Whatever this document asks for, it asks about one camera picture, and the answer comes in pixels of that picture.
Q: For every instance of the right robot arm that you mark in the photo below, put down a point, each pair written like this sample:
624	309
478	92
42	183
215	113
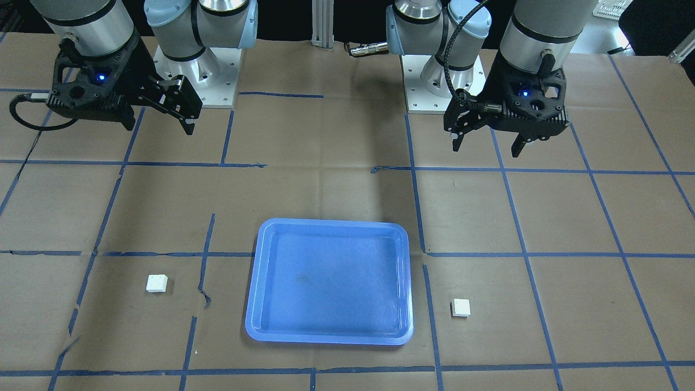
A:
184	29

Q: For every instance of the white block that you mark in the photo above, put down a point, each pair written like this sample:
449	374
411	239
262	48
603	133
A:
460	308
156	283

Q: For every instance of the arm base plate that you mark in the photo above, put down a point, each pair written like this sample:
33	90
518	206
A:
214	74
426	88

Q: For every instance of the blue plastic tray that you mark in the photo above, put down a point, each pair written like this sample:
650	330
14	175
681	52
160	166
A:
331	282

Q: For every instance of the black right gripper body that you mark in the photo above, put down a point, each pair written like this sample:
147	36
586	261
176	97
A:
137	66

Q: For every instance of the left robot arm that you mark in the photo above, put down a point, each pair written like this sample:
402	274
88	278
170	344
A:
455	34

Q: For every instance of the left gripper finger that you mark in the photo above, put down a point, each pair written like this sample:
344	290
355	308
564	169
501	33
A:
518	145
457	141

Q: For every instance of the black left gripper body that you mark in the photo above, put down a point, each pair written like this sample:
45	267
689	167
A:
493	81

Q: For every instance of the aluminium frame post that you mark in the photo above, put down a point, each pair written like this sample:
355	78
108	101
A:
322	24

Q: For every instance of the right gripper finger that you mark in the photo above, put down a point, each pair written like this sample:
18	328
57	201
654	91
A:
188	126

